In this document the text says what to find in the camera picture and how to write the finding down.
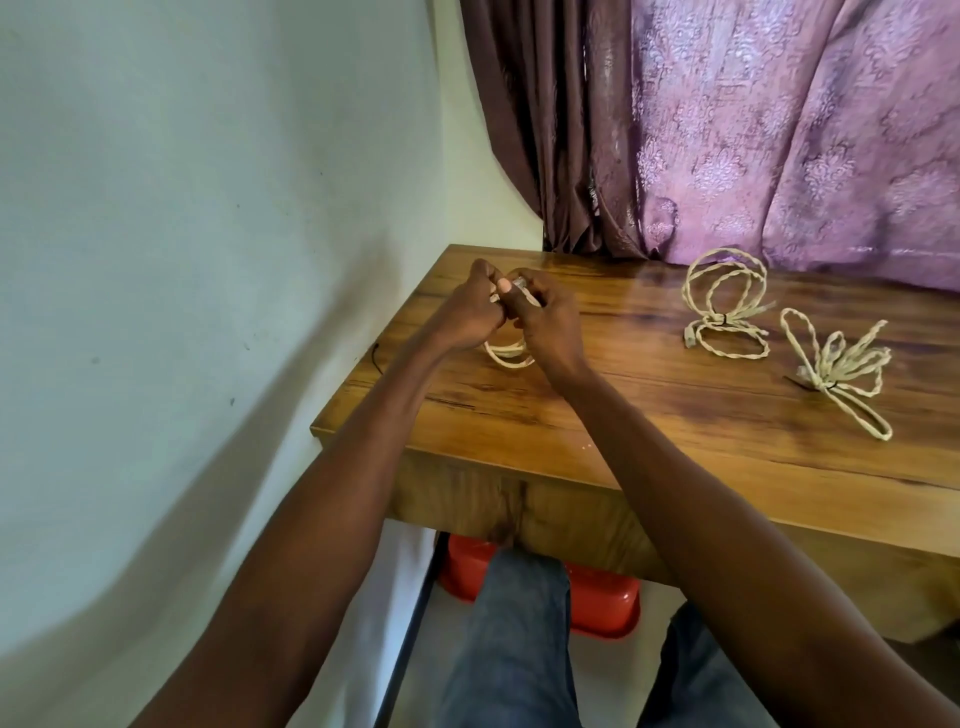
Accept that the person's left hand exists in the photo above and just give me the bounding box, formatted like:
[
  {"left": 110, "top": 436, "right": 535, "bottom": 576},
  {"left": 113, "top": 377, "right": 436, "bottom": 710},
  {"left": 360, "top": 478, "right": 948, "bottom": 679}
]
[{"left": 421, "top": 258, "right": 514, "bottom": 351}]

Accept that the person's right hand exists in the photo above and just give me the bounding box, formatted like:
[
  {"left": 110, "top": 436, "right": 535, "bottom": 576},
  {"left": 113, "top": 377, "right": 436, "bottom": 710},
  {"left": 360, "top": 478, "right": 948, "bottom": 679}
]
[{"left": 501, "top": 268, "right": 594, "bottom": 385}]

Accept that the person's left forearm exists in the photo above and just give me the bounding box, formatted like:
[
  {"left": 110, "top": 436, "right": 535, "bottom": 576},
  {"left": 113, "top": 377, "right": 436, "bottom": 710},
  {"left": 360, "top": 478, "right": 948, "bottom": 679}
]
[{"left": 127, "top": 333, "right": 470, "bottom": 728}]

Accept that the person's right forearm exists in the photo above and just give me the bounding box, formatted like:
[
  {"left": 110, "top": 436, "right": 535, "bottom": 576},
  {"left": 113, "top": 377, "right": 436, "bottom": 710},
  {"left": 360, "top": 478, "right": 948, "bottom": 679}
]
[{"left": 546, "top": 363, "right": 960, "bottom": 728}]

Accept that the wooden table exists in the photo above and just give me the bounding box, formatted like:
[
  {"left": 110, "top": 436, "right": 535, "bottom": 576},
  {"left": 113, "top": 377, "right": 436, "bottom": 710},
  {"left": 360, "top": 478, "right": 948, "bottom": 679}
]
[{"left": 310, "top": 243, "right": 960, "bottom": 645}]

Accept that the purple patterned curtain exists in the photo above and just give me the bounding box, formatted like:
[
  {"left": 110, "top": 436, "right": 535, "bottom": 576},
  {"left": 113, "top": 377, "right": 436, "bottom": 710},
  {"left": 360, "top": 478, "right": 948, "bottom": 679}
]
[{"left": 459, "top": 0, "right": 960, "bottom": 294}]

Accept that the red plastic tub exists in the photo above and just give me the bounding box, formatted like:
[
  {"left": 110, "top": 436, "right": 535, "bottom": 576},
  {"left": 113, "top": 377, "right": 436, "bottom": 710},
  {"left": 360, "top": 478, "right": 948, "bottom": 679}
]
[{"left": 437, "top": 534, "right": 643, "bottom": 641}]

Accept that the person's left leg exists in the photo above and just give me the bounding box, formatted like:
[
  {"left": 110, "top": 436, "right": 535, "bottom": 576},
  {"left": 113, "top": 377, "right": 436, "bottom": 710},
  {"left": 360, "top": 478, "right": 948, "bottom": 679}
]
[{"left": 433, "top": 551, "right": 579, "bottom": 728}]

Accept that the person's leg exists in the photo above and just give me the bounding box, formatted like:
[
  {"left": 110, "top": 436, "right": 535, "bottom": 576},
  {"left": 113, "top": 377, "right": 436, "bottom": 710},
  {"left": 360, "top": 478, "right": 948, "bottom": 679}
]
[
  {"left": 433, "top": 551, "right": 579, "bottom": 728},
  {"left": 637, "top": 602, "right": 781, "bottom": 728}
]

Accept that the person's right leg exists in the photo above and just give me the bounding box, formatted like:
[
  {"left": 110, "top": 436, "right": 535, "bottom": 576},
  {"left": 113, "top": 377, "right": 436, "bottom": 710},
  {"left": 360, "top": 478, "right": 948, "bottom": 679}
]
[{"left": 637, "top": 602, "right": 781, "bottom": 728}]

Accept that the beige twisted cable bundle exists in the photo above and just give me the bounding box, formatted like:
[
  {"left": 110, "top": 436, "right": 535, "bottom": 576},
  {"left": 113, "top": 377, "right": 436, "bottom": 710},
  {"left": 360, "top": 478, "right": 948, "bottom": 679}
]
[
  {"left": 778, "top": 307, "right": 895, "bottom": 442},
  {"left": 680, "top": 248, "right": 777, "bottom": 361}
]

